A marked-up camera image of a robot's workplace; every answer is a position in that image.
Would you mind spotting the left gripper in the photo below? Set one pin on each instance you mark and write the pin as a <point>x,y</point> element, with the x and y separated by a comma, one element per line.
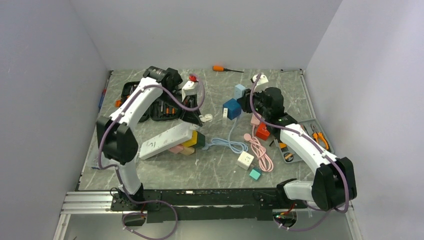
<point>193,116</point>

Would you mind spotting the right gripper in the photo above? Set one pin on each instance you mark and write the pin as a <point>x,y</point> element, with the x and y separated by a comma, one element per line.
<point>245,101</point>

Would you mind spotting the pink power strip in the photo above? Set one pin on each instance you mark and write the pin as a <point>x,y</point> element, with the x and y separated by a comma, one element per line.
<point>254,121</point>

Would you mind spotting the black tool case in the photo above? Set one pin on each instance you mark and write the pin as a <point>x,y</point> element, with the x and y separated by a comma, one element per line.
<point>157,110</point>

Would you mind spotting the red cube socket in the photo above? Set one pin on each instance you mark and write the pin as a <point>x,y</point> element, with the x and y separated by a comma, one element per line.
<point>262,132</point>

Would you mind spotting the light blue power strip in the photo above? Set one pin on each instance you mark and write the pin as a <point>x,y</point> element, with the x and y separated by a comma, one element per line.
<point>239,91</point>

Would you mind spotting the blue cube socket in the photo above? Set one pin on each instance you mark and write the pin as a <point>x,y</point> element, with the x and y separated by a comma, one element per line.
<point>234,109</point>

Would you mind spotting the white long power strip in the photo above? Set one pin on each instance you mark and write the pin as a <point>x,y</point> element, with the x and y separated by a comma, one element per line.
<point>165,140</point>

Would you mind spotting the grey tool tray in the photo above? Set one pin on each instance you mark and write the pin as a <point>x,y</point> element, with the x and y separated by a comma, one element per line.
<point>304,148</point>

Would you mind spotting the dark green cube socket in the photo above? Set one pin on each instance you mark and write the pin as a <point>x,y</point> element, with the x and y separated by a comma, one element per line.
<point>200,141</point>

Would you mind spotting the yellow cube socket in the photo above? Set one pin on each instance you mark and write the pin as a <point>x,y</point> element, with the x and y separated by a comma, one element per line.
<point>192,141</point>

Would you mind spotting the pink cube socket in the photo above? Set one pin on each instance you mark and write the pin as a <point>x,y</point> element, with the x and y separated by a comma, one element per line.
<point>176,149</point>

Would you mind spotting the beige cube socket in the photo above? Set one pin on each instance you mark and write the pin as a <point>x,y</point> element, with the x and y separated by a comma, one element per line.
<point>187,151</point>

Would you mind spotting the white cube socket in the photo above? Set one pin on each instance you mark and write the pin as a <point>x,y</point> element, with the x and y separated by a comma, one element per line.
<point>245,160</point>

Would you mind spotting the teal plug adapter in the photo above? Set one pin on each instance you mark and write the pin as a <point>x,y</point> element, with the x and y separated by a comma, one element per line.
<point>255,173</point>

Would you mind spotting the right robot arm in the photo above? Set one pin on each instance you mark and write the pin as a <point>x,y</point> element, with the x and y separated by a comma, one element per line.
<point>334,182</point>

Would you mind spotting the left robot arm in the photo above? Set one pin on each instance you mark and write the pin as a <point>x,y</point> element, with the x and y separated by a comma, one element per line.
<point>115,133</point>

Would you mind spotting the white charger plug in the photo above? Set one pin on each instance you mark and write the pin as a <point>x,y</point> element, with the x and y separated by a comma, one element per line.
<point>224,116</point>

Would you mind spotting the small black orange screwdriver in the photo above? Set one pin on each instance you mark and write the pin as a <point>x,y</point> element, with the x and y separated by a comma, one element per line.
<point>170,111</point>

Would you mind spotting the black electrical tape roll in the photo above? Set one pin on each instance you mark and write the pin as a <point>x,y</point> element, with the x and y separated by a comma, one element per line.
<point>288,157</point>

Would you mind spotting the orange pliers in tray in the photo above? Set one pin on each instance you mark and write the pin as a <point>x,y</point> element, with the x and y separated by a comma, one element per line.
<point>318,136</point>

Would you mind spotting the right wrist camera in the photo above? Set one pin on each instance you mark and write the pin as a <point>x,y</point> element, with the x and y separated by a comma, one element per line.
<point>262,83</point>

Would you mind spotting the orange handled screwdriver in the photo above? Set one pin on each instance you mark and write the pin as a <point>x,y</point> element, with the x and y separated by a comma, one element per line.
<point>218,68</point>

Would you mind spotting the blue pen at wall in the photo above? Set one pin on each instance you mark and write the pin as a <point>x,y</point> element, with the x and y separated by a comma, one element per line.
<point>102,96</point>

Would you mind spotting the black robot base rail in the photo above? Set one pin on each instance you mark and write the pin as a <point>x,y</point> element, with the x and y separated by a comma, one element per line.
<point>208,204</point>

